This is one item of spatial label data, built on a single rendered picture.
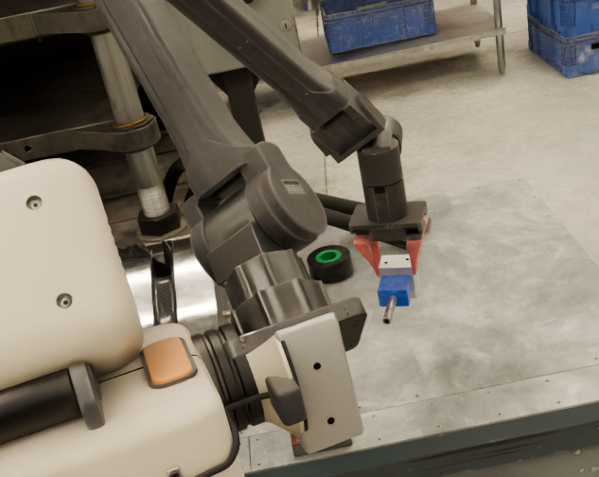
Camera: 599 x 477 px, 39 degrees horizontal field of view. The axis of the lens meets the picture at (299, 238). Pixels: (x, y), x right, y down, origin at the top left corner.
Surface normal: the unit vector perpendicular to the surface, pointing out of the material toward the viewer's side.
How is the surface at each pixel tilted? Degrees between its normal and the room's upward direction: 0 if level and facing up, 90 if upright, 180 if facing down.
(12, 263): 48
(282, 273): 39
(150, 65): 64
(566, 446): 90
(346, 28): 91
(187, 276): 27
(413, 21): 92
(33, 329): 55
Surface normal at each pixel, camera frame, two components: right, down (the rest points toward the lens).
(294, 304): 0.22, -0.50
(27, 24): 0.09, 0.45
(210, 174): -0.46, 0.07
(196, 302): -0.13, -0.60
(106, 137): -0.52, 0.48
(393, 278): -0.18, -0.87
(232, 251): -0.57, -0.15
